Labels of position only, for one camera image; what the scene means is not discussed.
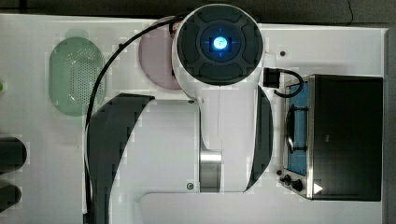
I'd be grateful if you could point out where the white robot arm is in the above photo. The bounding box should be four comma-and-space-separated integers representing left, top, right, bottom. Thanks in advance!
85, 4, 273, 224

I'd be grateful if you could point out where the black toaster oven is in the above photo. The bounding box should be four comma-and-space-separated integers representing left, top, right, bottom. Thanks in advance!
279, 75, 384, 202

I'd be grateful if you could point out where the pink plate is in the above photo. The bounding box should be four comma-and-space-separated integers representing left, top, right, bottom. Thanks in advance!
138, 27, 180, 91

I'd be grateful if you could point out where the black cylinder upper left edge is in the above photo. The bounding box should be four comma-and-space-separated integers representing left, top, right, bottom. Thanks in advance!
0, 137, 27, 174

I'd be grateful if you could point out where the black cylinder edge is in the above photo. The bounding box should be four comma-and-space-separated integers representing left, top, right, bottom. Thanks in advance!
0, 185, 21, 212
0, 137, 27, 174

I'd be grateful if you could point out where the black cylinder lower left edge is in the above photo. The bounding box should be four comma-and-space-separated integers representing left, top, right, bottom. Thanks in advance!
0, 185, 21, 212

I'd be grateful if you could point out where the black plug with cable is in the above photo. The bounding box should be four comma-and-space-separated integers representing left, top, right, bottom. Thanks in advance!
262, 67, 304, 98

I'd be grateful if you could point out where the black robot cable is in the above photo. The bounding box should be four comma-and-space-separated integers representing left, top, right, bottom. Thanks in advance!
83, 13, 188, 224

